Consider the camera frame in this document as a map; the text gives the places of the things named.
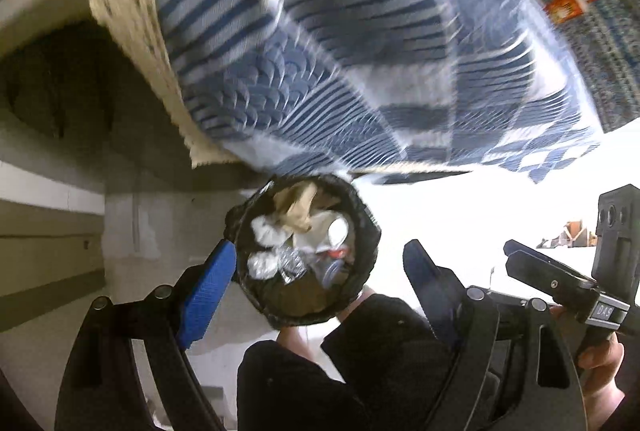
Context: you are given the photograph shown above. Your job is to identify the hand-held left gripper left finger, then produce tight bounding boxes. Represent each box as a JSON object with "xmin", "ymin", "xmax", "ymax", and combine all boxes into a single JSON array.
[{"xmin": 55, "ymin": 238, "xmax": 238, "ymax": 431}]

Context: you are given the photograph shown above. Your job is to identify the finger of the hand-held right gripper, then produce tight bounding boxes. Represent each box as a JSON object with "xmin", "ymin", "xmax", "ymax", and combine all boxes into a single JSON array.
[
  {"xmin": 505, "ymin": 256, "xmax": 598, "ymax": 312},
  {"xmin": 504, "ymin": 238, "xmax": 596, "ymax": 292}
]

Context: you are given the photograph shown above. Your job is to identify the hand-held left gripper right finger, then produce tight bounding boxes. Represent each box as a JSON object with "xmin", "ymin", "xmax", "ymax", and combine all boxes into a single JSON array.
[{"xmin": 402, "ymin": 238, "xmax": 588, "ymax": 431}]

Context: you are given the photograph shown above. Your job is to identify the silvery white ball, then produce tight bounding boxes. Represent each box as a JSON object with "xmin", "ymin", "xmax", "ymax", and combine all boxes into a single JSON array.
[{"xmin": 247, "ymin": 251, "xmax": 281, "ymax": 282}]

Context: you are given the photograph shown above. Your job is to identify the trash bin with black bag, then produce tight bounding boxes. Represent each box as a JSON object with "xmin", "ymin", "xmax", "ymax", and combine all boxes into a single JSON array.
[{"xmin": 222, "ymin": 173, "xmax": 382, "ymax": 329}]

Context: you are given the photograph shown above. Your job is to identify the grey paper cup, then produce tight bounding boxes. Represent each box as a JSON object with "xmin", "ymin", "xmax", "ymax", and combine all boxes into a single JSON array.
[{"xmin": 327, "ymin": 216, "xmax": 351, "ymax": 248}]

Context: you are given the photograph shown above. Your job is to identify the tan paper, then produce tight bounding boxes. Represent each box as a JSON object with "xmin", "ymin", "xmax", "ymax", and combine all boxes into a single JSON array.
[{"xmin": 272, "ymin": 181, "xmax": 326, "ymax": 234}]

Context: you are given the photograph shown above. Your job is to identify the person's right hand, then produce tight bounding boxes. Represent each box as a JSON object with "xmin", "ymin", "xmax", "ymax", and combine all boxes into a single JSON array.
[{"xmin": 550, "ymin": 306, "xmax": 626, "ymax": 417}]

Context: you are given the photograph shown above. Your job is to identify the small white crumpled tissue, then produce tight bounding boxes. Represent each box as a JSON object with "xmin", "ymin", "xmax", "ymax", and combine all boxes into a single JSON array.
[{"xmin": 250, "ymin": 215, "xmax": 293, "ymax": 248}]

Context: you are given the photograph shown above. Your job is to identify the clear crumpled plastic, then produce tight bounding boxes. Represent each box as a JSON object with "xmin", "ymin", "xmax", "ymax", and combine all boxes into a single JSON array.
[{"xmin": 280, "ymin": 247, "xmax": 313, "ymax": 284}]

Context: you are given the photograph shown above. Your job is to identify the person's black trousers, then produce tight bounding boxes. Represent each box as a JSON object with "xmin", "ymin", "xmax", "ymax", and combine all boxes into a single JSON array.
[{"xmin": 235, "ymin": 293, "xmax": 501, "ymax": 431}]

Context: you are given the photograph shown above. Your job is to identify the beige cabinet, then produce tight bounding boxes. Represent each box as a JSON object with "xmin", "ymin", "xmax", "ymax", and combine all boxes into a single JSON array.
[{"xmin": 0, "ymin": 161, "xmax": 108, "ymax": 332}]

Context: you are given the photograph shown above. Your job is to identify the blue patterned rug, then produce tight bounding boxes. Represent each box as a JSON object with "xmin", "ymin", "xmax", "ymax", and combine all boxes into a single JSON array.
[{"xmin": 537, "ymin": 0, "xmax": 640, "ymax": 134}]

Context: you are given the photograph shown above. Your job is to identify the blue patterned tablecloth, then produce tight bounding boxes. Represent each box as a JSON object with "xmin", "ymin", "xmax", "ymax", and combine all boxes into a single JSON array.
[{"xmin": 80, "ymin": 0, "xmax": 606, "ymax": 184}]

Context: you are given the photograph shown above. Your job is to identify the orange packet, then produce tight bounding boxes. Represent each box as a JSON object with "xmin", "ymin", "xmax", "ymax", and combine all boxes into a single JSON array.
[{"xmin": 544, "ymin": 0, "xmax": 608, "ymax": 24}]

